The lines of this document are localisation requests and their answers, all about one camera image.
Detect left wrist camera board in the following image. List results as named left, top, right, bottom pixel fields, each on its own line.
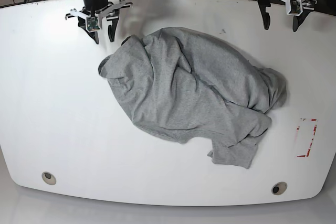
left=286, top=0, right=302, bottom=16

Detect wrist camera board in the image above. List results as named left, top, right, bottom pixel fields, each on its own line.
left=86, top=16, right=100, bottom=32
left=286, top=0, right=302, bottom=16

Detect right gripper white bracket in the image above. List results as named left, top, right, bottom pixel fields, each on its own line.
left=65, top=0, right=133, bottom=44

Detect grey T-shirt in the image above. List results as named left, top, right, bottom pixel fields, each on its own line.
left=98, top=27, right=287, bottom=168

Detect red tape marking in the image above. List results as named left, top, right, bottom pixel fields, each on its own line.
left=294, top=118, right=318, bottom=157

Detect left table grommet hole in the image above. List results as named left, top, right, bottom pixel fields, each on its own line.
left=41, top=172, right=57, bottom=186

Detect right table grommet hole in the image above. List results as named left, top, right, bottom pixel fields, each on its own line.
left=271, top=182, right=288, bottom=196

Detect table grommet hole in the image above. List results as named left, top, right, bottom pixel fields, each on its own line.
left=271, top=182, right=288, bottom=196
left=41, top=172, right=57, bottom=186

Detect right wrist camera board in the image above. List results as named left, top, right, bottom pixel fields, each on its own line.
left=86, top=16, right=100, bottom=32

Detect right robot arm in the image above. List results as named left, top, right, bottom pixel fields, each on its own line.
left=65, top=0, right=132, bottom=44

